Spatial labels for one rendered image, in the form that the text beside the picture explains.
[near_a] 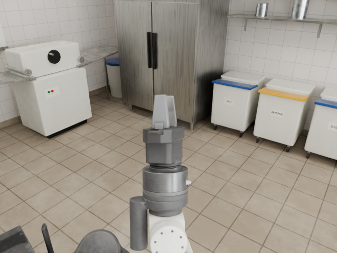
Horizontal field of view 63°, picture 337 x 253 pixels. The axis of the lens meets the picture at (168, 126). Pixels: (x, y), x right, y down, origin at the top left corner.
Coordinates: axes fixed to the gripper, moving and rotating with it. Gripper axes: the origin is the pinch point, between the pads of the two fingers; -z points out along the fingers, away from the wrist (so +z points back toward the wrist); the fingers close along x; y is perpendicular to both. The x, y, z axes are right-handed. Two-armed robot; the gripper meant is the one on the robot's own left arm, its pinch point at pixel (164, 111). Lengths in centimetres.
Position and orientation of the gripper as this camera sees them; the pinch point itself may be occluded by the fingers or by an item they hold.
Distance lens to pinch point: 52.6
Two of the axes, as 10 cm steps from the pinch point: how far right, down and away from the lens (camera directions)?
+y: -9.5, -0.1, 3.0
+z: 0.1, 10.0, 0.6
